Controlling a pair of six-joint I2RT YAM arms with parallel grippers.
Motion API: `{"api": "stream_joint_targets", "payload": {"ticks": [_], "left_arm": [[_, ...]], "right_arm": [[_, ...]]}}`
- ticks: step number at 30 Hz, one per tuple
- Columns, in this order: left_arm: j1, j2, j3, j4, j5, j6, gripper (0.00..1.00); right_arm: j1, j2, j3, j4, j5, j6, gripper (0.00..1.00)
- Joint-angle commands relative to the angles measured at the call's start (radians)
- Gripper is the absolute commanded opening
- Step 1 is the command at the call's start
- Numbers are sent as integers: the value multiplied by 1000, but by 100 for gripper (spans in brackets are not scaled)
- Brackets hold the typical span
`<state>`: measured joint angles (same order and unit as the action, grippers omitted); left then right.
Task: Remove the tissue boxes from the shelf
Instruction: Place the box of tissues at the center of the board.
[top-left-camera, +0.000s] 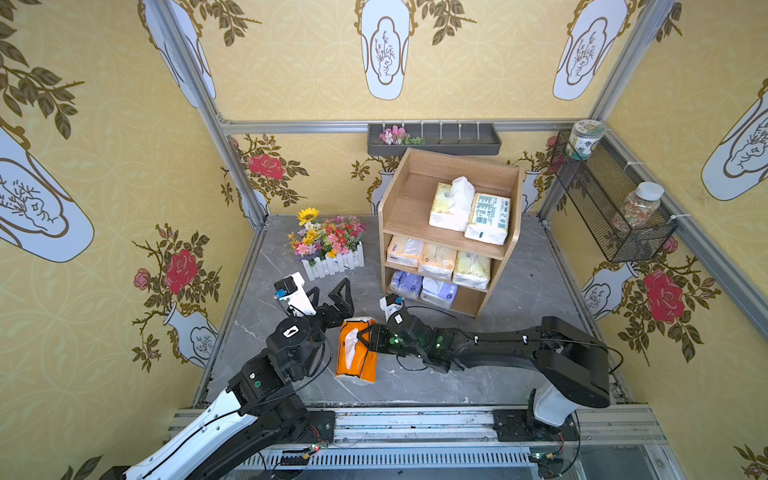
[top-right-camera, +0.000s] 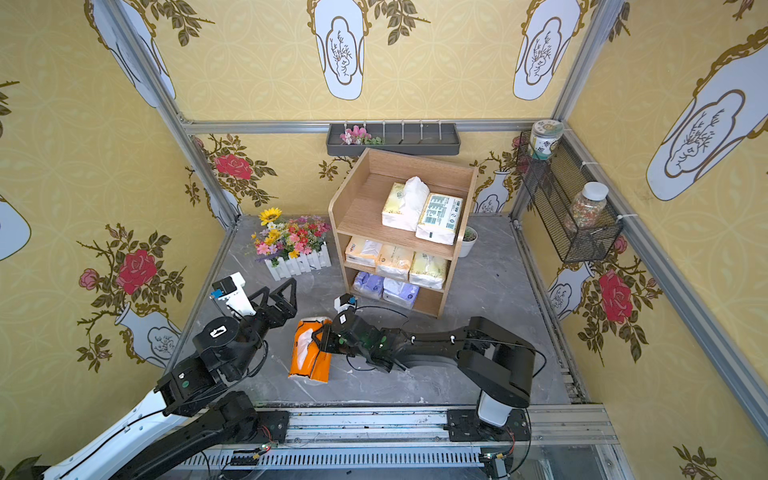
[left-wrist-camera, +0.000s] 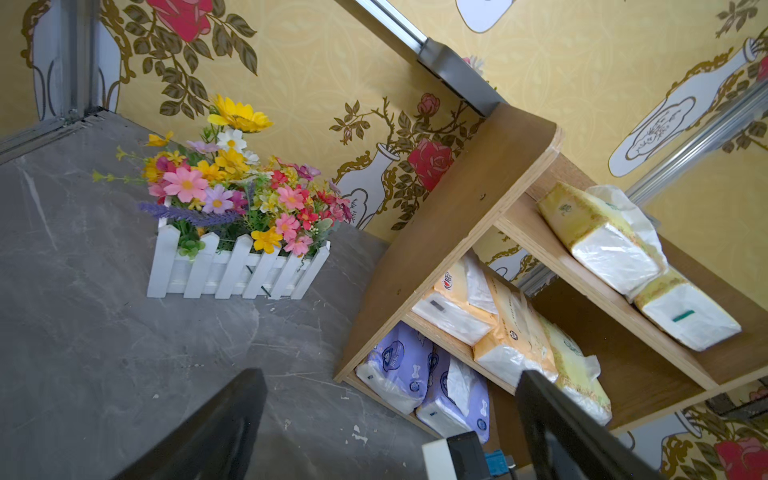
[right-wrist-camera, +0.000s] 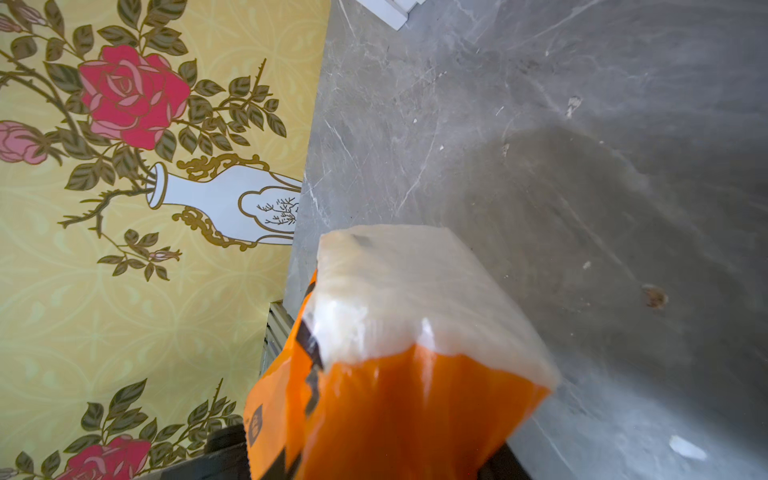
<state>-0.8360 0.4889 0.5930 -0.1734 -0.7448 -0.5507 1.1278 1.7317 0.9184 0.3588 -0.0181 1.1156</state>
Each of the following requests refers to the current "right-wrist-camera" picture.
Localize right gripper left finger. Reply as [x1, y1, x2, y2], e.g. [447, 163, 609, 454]
[139, 424, 250, 480]

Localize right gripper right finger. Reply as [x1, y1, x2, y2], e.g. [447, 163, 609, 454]
[477, 443, 531, 480]

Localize orange tissue pack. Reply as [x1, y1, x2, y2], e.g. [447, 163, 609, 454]
[244, 225, 561, 479]

